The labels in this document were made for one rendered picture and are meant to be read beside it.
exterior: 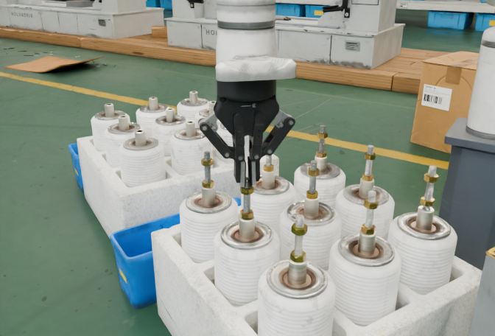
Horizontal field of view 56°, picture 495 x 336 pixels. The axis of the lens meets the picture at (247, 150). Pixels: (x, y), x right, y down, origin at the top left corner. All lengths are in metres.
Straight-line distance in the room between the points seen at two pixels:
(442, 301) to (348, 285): 0.14
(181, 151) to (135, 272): 0.29
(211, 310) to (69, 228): 0.66
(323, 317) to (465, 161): 0.53
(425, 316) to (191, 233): 0.36
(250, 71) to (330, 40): 2.18
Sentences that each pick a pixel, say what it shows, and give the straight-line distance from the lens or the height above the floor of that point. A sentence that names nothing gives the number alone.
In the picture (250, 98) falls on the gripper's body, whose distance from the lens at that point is 0.56.
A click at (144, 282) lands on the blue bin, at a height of 0.06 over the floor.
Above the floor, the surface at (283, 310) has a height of 0.24.
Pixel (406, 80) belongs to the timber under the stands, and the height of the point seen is 0.06.
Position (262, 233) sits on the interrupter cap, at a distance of 0.69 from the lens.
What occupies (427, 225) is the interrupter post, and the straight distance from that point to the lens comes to 0.74.
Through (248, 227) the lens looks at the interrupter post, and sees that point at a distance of 0.67.
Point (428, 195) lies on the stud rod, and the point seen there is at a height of 0.30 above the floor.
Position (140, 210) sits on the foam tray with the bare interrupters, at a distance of 1.01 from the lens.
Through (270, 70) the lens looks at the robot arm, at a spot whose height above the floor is 0.51.
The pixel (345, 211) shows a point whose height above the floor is 0.24.
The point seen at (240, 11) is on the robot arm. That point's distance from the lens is 0.55.
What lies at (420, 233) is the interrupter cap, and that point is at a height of 0.25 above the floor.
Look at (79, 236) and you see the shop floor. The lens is 1.22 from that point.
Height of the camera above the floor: 0.62
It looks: 22 degrees down
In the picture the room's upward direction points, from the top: straight up
